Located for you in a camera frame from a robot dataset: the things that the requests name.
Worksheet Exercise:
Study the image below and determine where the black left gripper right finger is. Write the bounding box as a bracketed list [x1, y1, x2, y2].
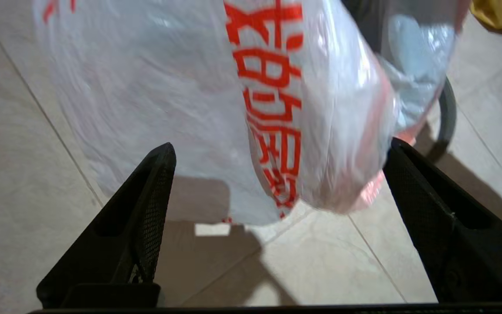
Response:
[383, 138, 502, 304]

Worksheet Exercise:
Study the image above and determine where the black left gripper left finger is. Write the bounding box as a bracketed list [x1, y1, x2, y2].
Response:
[37, 143, 176, 308]

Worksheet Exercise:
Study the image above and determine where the grey bin ring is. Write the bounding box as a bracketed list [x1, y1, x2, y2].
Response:
[425, 76, 457, 163]

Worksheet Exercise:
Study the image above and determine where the white red bin liner bag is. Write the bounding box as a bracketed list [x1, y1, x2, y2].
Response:
[33, 0, 471, 226]

